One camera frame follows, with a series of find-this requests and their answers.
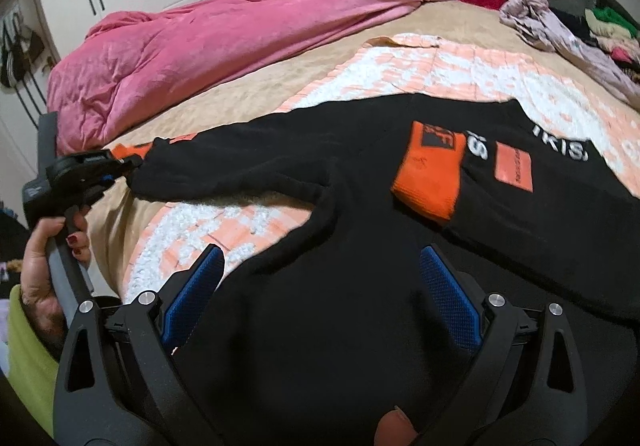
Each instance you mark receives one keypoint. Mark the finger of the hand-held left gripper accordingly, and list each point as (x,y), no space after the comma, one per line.
(127,163)
(100,186)

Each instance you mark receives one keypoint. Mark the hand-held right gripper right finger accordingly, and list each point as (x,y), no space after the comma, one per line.
(449,301)

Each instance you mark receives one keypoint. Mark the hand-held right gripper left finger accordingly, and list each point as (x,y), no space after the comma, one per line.
(196,290)

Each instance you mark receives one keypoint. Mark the black sweatshirt with orange patches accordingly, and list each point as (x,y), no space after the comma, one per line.
(325,326)

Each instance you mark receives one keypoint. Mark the person's left forearm green sleeve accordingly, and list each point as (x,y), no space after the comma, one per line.
(30,366)

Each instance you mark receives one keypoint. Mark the pile of folded clothes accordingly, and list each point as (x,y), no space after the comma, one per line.
(612,30)

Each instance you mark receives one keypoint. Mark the person's left hand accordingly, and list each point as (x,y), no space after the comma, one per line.
(37,276)

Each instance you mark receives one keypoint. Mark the person's right hand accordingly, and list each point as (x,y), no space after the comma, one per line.
(395,430)

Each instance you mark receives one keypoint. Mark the hanging bags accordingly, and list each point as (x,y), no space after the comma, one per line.
(17,50)

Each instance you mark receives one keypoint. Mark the pink comforter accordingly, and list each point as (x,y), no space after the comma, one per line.
(200,40)

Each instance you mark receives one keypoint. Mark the beige bed sheet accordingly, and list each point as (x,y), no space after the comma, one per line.
(300,53)

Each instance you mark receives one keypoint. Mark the peach and white checked blanket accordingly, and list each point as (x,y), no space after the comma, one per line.
(450,70)

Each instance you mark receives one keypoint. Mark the lilac crumpled garment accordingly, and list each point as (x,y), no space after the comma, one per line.
(550,28)

